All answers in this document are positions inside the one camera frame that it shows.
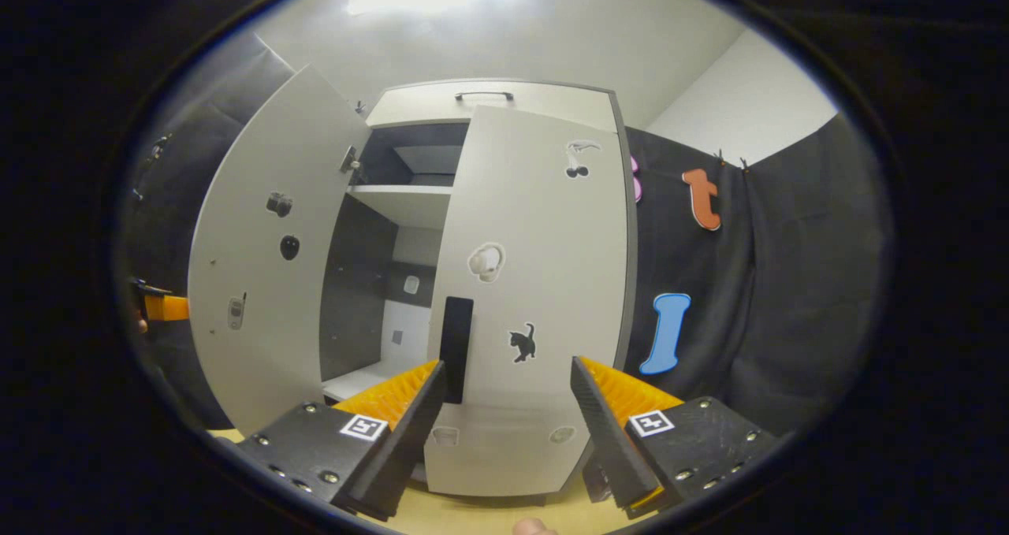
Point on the white cabinet shelf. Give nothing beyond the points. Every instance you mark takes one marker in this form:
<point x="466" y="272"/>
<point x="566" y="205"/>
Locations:
<point x="402" y="202"/>

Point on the metal door hinge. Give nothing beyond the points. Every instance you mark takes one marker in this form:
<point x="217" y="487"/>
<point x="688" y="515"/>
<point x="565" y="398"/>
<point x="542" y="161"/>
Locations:
<point x="349" y="159"/>

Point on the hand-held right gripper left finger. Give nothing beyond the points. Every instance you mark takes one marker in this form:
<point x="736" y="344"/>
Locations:
<point x="410" y="440"/>

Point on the white cabinet door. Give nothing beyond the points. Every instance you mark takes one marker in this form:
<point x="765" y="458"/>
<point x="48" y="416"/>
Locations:
<point x="268" y="322"/>
<point x="552" y="267"/>

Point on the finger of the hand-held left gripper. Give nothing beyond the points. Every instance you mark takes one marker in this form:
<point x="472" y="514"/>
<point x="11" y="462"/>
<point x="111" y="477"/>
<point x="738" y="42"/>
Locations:
<point x="167" y="308"/>

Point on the white cabinet drawer front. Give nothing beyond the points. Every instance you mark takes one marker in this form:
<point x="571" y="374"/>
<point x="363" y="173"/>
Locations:
<point x="410" y="105"/>

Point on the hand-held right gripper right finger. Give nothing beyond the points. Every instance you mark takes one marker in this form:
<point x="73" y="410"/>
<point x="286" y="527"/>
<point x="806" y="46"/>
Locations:
<point x="607" y="440"/>

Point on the white and grey cabinet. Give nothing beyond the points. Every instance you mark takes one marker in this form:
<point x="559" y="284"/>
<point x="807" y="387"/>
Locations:
<point x="359" y="283"/>

